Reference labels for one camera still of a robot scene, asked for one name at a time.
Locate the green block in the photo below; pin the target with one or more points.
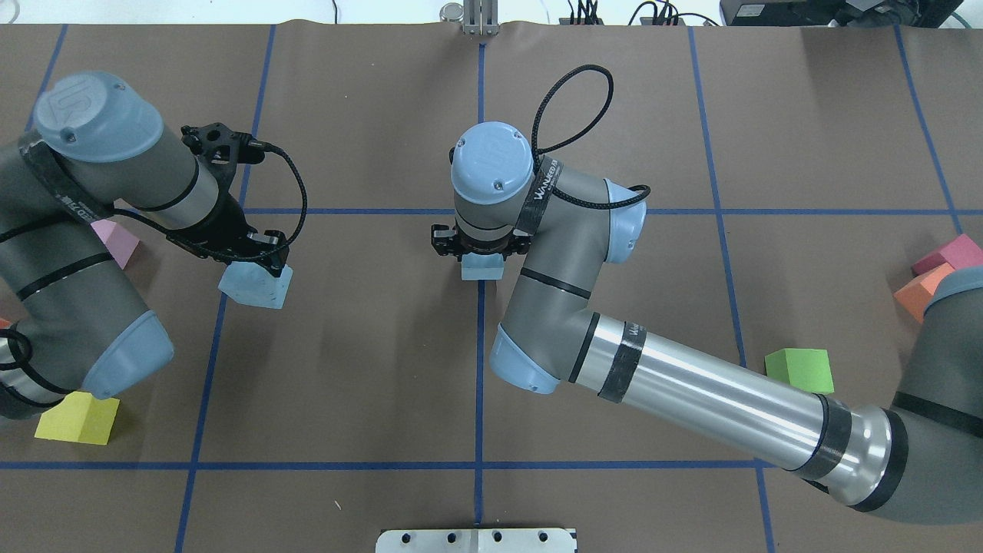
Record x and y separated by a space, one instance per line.
805 369

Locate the aluminium frame post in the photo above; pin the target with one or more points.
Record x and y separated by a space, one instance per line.
480 17

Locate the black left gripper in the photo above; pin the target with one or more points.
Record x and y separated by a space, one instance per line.
227 217

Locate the magenta block near bin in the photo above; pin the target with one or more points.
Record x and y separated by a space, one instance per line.
958 253

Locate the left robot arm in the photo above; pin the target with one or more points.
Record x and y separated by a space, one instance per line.
99 150

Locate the orange block right side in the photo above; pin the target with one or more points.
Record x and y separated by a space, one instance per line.
916 295

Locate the light blue block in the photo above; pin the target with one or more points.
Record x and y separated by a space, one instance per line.
251 285
475 267

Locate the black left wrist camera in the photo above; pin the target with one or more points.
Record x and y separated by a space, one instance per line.
219 145

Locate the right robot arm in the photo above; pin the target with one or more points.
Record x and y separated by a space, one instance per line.
917 460

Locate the white pedestal column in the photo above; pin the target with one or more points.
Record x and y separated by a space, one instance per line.
478 540

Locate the light pink block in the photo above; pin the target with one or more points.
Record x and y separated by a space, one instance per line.
121 243

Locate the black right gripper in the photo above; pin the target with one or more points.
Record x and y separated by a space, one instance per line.
443 240

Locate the yellow block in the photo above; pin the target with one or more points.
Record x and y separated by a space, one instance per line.
79 418

